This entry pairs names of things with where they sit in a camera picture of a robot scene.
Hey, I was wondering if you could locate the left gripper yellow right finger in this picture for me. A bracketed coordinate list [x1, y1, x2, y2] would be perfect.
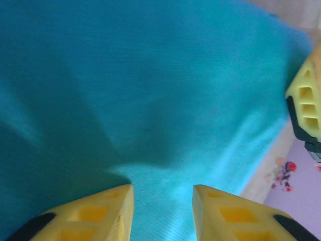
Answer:
[192, 184, 319, 241]

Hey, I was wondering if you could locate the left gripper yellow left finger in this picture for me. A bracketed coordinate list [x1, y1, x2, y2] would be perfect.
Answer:
[5, 184, 135, 241]

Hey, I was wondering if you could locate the teal t-shirt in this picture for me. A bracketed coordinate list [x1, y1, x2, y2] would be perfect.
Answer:
[0, 0, 314, 241]

